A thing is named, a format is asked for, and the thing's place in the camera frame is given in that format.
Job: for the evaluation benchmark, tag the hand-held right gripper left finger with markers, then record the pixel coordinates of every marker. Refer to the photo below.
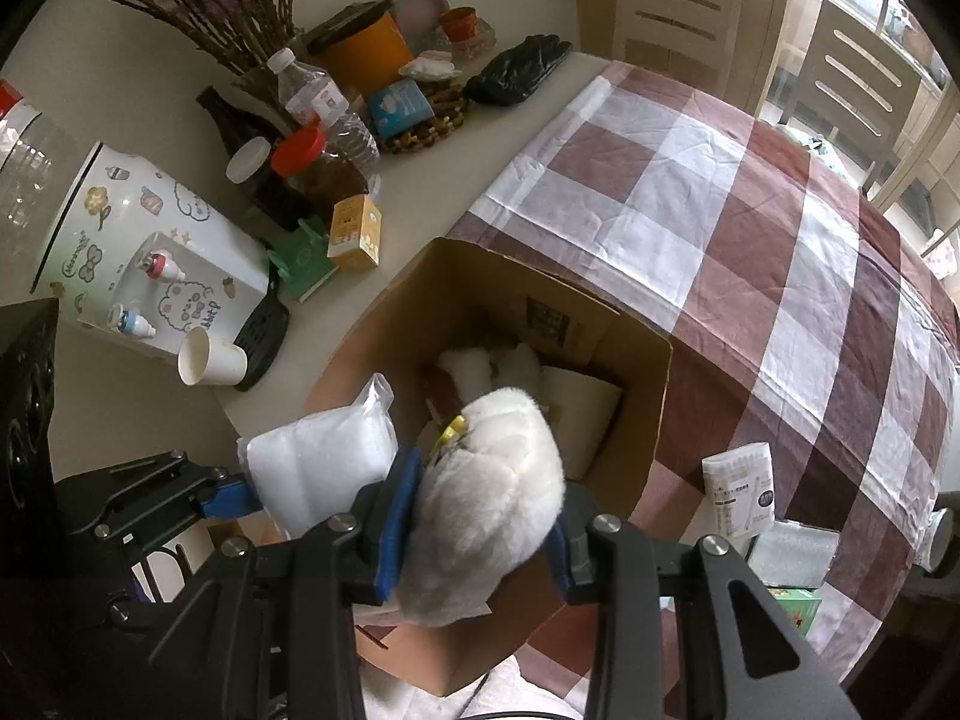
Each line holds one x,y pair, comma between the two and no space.
401,525

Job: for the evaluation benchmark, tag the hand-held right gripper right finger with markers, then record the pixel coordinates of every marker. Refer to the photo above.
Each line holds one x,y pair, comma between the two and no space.
566,562

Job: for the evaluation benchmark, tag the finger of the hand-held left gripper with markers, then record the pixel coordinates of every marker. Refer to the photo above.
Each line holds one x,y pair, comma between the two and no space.
225,499

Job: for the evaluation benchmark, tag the round white plush toy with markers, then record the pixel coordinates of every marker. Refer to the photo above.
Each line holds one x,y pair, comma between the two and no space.
487,495

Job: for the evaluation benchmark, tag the white plastic packet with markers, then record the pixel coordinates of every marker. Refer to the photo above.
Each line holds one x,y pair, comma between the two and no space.
322,457

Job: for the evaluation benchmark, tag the brown cardboard box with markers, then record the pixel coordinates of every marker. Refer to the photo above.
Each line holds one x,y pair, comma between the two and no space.
622,465

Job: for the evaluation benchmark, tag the white fluffy cloth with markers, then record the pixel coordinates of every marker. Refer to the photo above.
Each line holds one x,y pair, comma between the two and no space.
480,371

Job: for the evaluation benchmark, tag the pink plastic container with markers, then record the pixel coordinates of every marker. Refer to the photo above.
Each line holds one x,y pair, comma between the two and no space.
420,11

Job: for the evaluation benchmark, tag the plain white paper cup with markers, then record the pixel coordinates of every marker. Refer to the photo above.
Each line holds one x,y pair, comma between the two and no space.
214,360

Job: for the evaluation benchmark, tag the white fleece clothing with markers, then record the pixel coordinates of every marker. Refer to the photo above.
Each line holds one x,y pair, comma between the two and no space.
525,697

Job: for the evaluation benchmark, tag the white cotton swab packet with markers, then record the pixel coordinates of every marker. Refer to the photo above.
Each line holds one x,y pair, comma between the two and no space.
739,491

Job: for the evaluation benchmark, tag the white cartoon print water dispenser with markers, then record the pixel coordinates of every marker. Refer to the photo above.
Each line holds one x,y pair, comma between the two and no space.
150,240

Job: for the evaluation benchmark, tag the silver foil packet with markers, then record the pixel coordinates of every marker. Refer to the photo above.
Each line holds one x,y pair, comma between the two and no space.
795,555

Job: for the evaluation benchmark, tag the green toy bricks box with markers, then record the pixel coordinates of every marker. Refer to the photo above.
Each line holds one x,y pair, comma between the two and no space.
795,611

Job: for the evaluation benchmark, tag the green paper box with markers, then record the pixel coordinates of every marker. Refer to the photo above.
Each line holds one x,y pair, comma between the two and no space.
304,262

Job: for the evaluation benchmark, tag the clear water jug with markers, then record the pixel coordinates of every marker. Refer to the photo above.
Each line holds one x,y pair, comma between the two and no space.
30,172

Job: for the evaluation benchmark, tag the small yellow carton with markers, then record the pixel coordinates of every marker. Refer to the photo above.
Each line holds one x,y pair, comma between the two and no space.
356,232

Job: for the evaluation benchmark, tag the white lid dark jar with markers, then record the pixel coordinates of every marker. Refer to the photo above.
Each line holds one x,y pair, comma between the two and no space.
259,180

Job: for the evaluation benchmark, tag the red lid jar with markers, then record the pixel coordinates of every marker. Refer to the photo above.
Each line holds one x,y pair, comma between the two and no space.
315,165

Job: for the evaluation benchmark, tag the dark glass bottle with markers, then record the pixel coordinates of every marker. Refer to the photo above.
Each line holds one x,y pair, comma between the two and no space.
225,116

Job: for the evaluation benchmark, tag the white round appliance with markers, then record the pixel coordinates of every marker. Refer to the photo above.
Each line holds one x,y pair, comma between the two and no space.
941,540

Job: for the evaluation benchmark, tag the brown white checked tablecloth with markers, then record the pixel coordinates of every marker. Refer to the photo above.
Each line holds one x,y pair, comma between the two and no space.
712,202

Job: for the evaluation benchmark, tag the clear plastic water bottle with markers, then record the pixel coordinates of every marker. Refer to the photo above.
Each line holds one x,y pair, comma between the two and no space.
315,94

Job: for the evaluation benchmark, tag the blue tissue packet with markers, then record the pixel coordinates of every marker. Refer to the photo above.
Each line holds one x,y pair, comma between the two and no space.
397,109

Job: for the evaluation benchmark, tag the crumpled white tissue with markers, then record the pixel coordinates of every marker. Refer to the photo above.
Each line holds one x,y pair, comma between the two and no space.
431,66

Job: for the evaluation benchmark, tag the dried branches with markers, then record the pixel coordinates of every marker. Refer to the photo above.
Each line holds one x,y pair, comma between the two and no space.
210,0

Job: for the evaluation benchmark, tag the black glove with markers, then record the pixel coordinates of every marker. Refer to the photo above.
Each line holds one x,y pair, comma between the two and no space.
517,71

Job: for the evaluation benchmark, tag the orange canister with black lid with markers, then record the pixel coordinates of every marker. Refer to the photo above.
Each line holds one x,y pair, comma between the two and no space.
367,52

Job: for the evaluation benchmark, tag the small orange pot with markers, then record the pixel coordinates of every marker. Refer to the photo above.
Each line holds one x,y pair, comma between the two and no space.
459,22

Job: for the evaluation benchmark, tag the white slatted chair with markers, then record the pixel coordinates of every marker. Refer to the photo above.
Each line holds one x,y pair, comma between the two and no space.
690,7
855,82

